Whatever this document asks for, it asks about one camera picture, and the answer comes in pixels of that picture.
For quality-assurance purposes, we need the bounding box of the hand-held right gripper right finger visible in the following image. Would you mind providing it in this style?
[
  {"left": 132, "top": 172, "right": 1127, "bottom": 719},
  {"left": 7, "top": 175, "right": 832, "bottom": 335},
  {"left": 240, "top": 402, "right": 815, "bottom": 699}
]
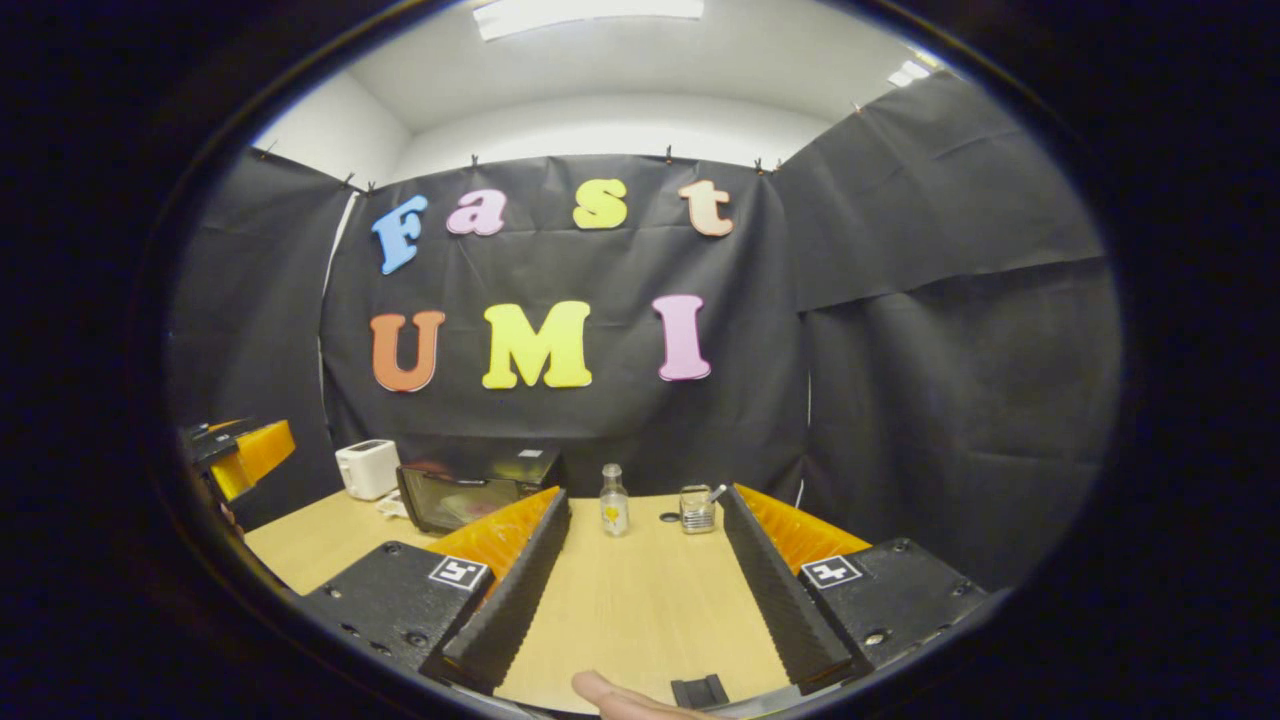
[{"left": 718, "top": 483, "right": 991, "bottom": 695}]

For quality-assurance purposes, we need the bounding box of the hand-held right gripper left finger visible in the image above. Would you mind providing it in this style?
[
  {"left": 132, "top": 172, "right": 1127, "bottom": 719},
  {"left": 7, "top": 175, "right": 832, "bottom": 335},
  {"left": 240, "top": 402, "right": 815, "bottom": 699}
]
[{"left": 298, "top": 486, "right": 572, "bottom": 697}]

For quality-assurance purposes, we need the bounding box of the black electric oven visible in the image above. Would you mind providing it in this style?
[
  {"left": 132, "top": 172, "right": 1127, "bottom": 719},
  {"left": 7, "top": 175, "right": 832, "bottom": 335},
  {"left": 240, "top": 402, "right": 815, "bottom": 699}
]
[{"left": 395, "top": 447, "right": 566, "bottom": 536}]

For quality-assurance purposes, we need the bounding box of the metal wire basket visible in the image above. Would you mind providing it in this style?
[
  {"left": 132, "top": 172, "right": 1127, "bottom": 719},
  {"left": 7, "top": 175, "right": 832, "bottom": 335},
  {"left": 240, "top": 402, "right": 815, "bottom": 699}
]
[{"left": 680, "top": 485, "right": 718, "bottom": 535}]

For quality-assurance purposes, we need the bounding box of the white toaster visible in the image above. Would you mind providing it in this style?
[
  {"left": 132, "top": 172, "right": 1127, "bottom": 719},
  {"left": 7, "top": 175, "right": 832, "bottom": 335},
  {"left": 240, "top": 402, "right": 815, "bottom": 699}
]
[{"left": 335, "top": 439, "right": 401, "bottom": 501}]

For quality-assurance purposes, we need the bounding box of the clear glass bottle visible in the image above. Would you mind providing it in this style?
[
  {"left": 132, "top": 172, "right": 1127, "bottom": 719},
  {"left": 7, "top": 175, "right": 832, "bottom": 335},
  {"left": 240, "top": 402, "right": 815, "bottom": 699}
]
[{"left": 600, "top": 463, "right": 630, "bottom": 538}]

